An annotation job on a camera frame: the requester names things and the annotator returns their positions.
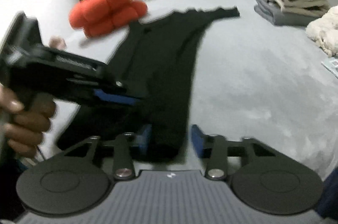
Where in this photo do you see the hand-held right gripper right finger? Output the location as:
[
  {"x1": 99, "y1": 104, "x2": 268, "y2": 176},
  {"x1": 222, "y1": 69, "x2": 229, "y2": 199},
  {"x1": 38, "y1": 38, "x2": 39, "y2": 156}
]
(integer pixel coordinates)
[{"x1": 191, "y1": 124, "x2": 280, "y2": 179}]

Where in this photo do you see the clear plastic package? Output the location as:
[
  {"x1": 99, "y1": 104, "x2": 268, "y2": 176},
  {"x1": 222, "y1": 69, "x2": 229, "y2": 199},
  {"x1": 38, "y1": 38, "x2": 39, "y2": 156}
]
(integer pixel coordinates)
[{"x1": 321, "y1": 57, "x2": 338, "y2": 79}]

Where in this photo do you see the grey bed sheet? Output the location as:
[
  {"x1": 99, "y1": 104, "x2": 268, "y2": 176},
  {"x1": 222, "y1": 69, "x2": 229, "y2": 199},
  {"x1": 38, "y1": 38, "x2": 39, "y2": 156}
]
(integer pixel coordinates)
[{"x1": 0, "y1": 0, "x2": 338, "y2": 224}]

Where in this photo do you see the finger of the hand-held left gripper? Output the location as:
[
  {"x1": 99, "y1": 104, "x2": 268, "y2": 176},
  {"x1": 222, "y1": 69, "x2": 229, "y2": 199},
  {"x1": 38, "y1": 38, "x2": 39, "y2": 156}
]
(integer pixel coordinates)
[
  {"x1": 79, "y1": 90, "x2": 145, "y2": 109},
  {"x1": 66, "y1": 75, "x2": 128, "y2": 94}
]

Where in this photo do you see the person's left hand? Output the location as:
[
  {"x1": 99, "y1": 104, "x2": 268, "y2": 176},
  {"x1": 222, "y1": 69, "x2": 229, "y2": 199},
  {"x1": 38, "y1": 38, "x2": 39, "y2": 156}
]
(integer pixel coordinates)
[{"x1": 0, "y1": 85, "x2": 57, "y2": 159}]

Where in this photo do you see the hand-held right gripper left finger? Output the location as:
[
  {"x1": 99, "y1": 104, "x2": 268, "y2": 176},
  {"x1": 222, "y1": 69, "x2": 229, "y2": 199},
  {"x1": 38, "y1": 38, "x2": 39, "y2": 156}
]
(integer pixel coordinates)
[{"x1": 63, "y1": 124, "x2": 153, "y2": 179}]

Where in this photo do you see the black shirt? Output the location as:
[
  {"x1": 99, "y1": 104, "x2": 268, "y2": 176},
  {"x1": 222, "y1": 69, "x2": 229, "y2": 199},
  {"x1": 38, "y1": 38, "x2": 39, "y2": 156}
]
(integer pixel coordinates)
[{"x1": 57, "y1": 5, "x2": 241, "y2": 161}]

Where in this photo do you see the orange pumpkin plush pillow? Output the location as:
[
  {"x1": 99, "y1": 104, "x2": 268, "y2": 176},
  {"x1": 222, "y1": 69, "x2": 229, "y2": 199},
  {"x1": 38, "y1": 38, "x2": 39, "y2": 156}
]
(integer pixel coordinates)
[{"x1": 69, "y1": 0, "x2": 148, "y2": 38}]

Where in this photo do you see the folded beige garment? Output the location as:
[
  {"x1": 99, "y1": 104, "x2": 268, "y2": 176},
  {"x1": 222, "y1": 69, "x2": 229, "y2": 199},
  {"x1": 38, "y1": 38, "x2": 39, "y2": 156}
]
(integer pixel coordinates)
[{"x1": 267, "y1": 0, "x2": 328, "y2": 17}]

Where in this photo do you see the white fluffy plush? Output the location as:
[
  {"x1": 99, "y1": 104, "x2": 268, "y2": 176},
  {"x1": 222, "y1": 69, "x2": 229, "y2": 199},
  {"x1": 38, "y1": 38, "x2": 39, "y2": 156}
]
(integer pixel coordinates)
[{"x1": 306, "y1": 5, "x2": 338, "y2": 56}]

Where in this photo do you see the person's dark clothing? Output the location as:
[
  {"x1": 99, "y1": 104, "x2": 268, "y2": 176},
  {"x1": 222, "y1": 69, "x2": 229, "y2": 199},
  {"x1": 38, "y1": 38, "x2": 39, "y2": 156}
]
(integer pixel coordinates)
[{"x1": 315, "y1": 168, "x2": 338, "y2": 219}]

